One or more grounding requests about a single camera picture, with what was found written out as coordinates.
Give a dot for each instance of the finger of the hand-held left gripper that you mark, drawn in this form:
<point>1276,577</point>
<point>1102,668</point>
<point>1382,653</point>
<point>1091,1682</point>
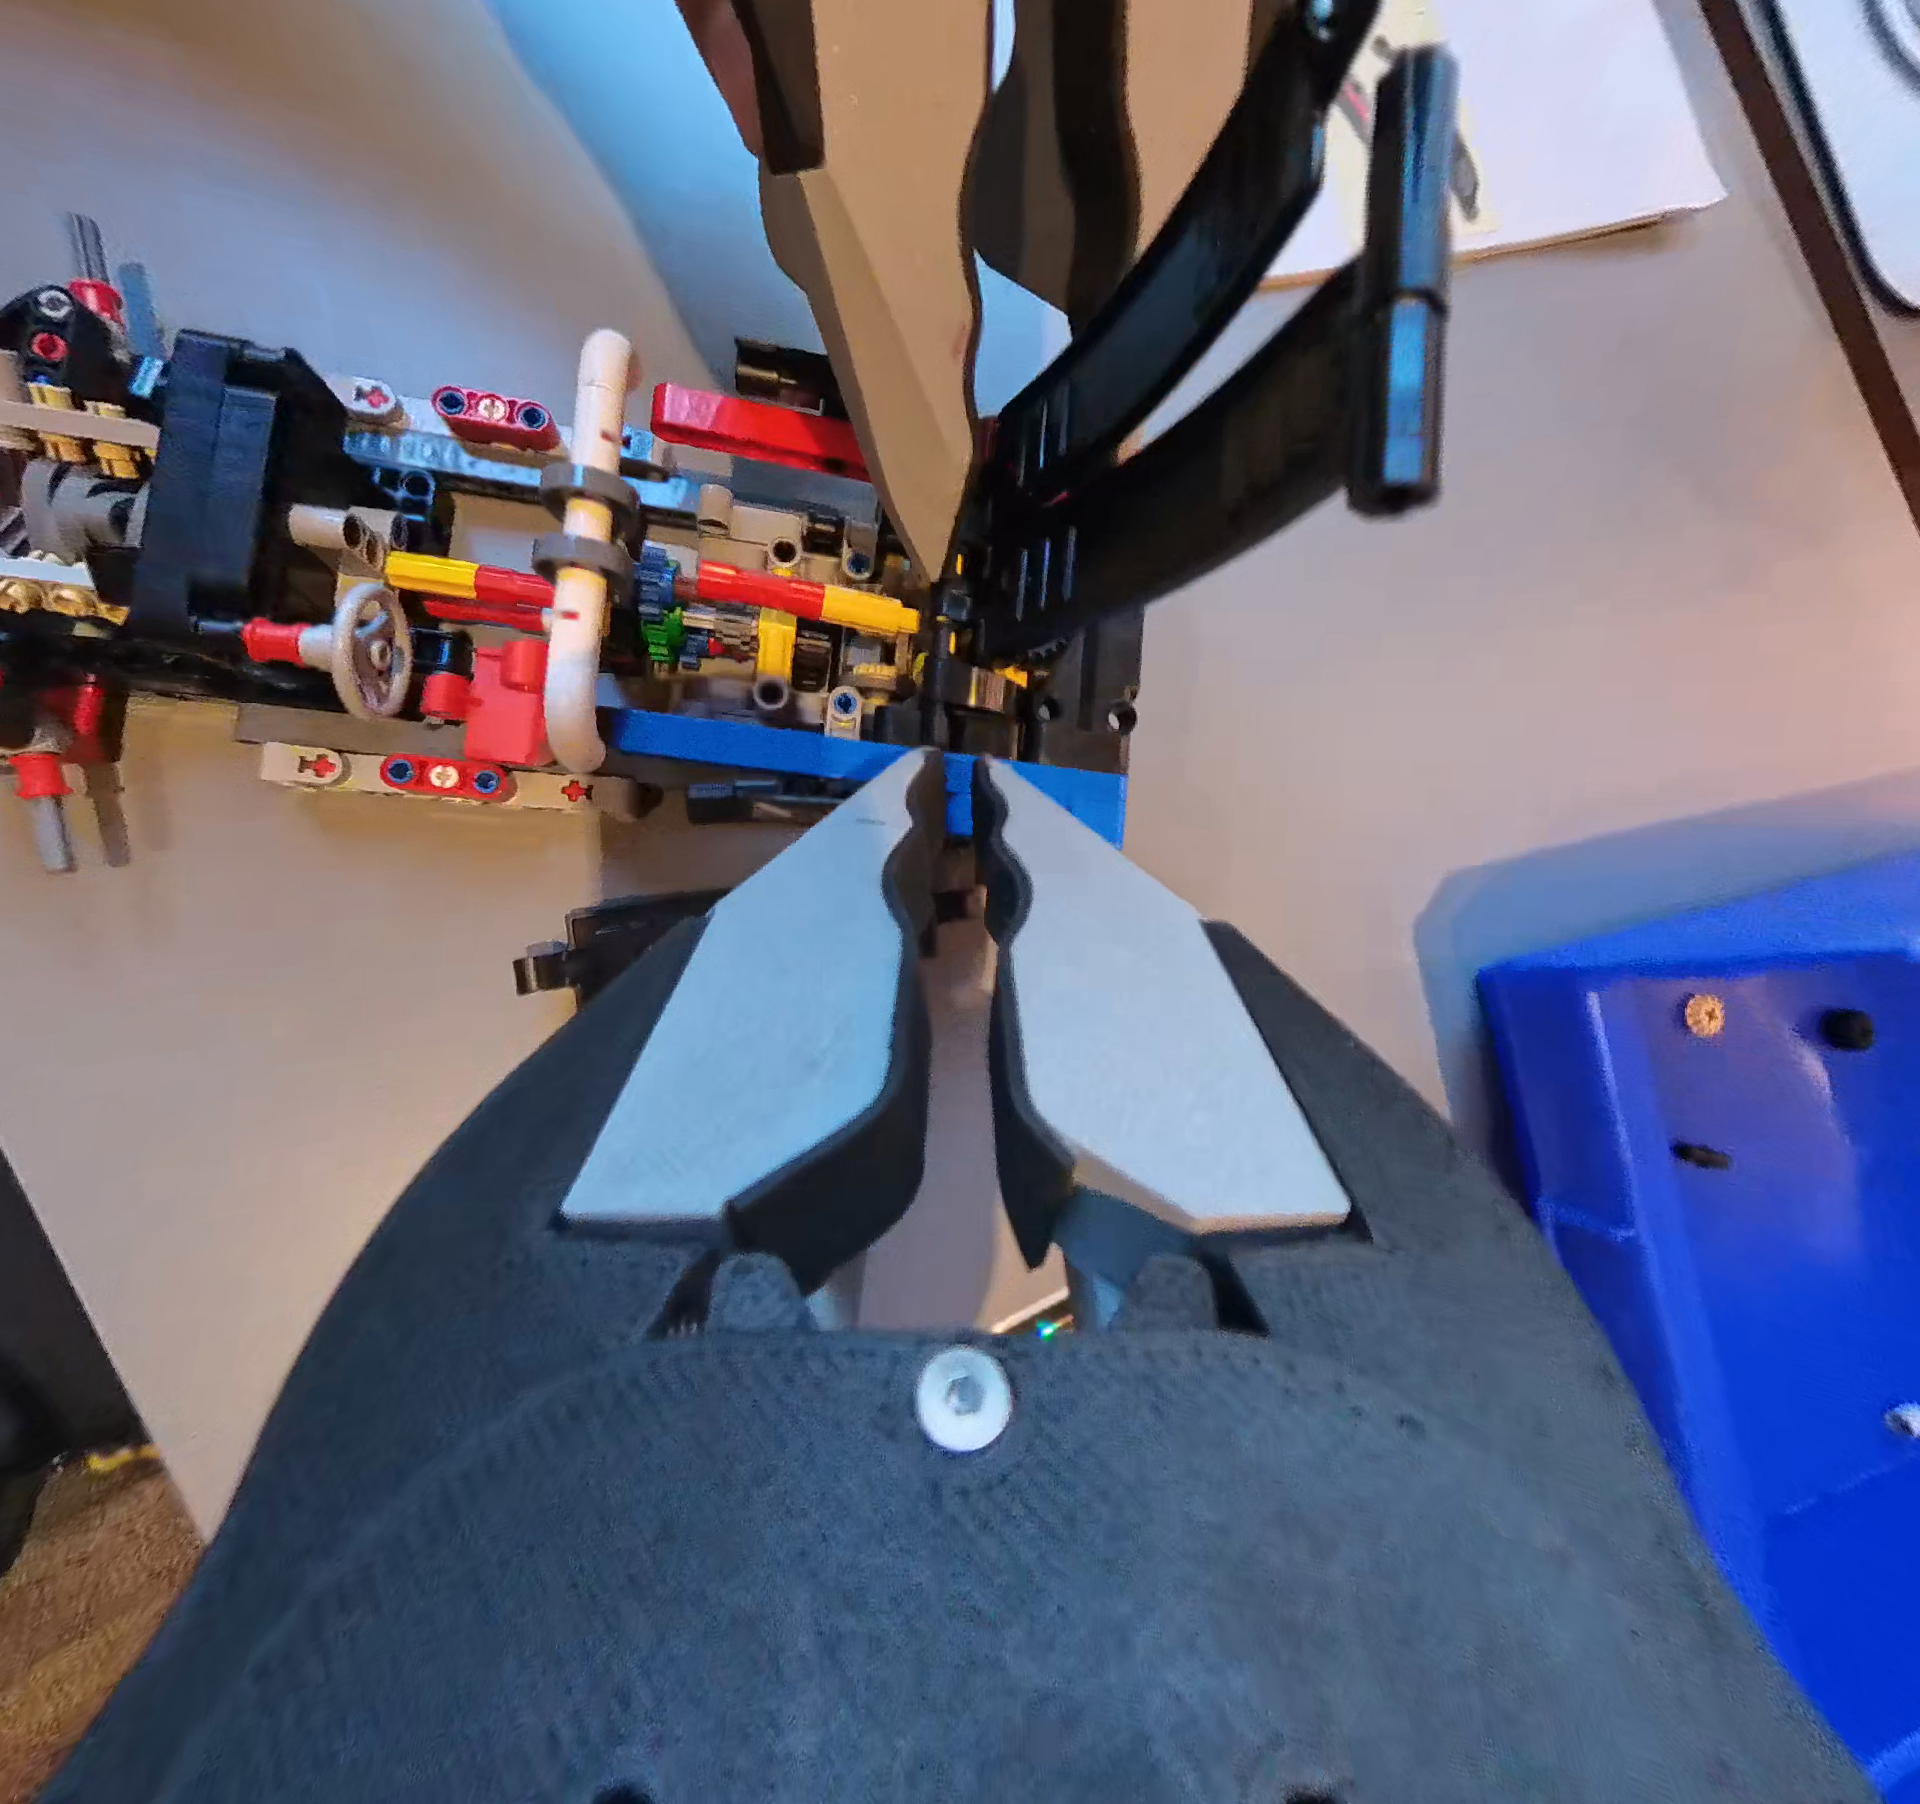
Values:
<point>1200,4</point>
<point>885,109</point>

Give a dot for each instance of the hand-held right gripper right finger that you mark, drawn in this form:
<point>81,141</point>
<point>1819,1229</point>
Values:
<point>1170,1069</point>

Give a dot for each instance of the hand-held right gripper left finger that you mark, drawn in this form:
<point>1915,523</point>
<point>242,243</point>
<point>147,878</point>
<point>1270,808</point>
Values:
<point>750,1055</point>

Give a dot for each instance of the red striped black curved panel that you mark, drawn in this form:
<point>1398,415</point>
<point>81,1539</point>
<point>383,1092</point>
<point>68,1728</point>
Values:
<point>631,935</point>

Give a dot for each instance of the toy brick car model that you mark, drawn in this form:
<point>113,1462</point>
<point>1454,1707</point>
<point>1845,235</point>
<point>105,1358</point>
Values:
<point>225,484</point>

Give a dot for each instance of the instruction booklet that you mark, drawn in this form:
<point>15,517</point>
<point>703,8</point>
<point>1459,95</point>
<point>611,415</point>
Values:
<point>1573,109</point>

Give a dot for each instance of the tan small gear piece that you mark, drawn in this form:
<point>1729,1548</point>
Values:
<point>1703,1014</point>

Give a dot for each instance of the black small pin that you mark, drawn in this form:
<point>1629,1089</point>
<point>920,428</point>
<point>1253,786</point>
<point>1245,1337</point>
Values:
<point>1700,1155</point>
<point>1845,1028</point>

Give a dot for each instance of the blue plastic bin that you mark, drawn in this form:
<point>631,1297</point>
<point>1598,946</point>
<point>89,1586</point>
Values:
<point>1725,1386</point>

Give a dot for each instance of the white paper stand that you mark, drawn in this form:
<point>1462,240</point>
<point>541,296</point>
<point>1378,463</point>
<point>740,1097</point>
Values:
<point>1876,33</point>

